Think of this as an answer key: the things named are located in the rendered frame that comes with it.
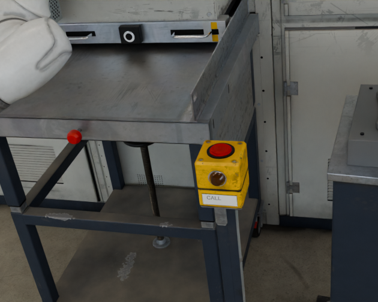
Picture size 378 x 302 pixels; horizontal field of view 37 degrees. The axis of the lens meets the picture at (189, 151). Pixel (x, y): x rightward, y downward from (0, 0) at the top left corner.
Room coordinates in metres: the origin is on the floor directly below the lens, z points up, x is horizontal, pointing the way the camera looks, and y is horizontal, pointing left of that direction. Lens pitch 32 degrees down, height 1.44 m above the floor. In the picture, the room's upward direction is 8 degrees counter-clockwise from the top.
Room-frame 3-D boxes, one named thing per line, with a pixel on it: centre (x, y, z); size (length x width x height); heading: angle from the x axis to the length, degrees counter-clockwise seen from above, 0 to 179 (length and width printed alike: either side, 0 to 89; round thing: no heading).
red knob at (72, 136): (1.13, 0.25, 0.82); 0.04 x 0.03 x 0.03; 161
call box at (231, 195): (0.85, -0.06, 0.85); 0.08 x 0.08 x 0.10; 71
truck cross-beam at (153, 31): (1.56, 0.11, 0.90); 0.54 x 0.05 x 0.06; 71
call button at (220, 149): (0.85, -0.06, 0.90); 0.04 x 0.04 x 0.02
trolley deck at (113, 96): (1.47, 0.13, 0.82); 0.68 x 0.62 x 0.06; 161
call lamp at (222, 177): (0.80, -0.04, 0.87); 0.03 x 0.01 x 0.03; 71
